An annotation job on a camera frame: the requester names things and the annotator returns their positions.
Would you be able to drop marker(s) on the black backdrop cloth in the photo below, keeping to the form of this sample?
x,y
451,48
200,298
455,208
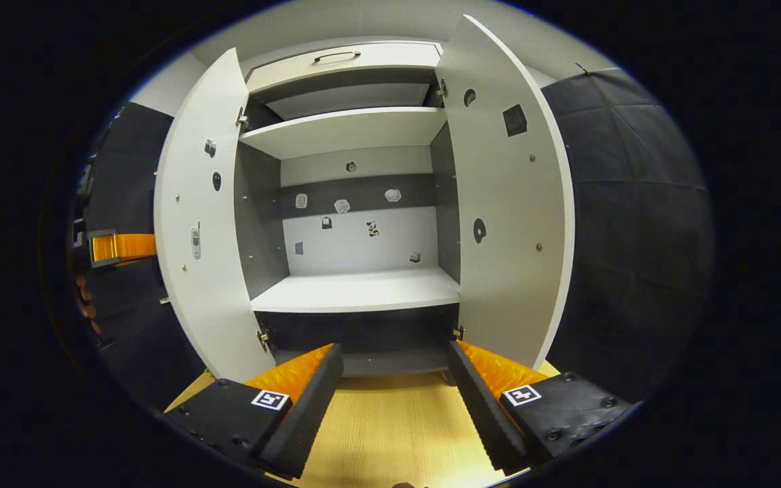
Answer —
x,y
634,237

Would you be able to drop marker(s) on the grey cabinet shelf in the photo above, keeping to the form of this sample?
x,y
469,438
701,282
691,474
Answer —
x,y
350,98

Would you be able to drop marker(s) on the white double-door shoe cabinet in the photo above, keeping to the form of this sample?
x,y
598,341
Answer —
x,y
363,237

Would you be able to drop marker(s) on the cabinet door with cat sticker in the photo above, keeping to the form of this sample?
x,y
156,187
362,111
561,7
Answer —
x,y
512,285

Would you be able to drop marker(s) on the white cabinet shelf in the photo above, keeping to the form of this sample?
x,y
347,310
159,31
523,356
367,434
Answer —
x,y
356,291
343,132

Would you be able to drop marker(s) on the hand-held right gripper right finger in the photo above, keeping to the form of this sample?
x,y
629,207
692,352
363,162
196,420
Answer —
x,y
484,413

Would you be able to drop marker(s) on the cabinet door with camera sticker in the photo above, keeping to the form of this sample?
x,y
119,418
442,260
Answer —
x,y
207,305

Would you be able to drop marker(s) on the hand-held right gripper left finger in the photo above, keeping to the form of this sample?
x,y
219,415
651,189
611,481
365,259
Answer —
x,y
310,413

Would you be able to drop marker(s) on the white cabinet drawer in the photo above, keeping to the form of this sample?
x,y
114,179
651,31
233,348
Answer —
x,y
390,55

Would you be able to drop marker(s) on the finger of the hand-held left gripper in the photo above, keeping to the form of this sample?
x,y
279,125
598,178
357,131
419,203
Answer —
x,y
129,246

